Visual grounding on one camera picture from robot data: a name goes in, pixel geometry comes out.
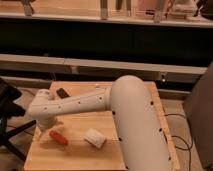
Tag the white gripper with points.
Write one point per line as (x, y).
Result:
(47, 123)

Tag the orange red pepper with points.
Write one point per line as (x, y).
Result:
(58, 137)

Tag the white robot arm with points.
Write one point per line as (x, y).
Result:
(143, 142)

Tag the black phone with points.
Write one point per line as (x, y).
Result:
(62, 93)

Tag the black office chair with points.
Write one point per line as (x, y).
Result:
(9, 109)

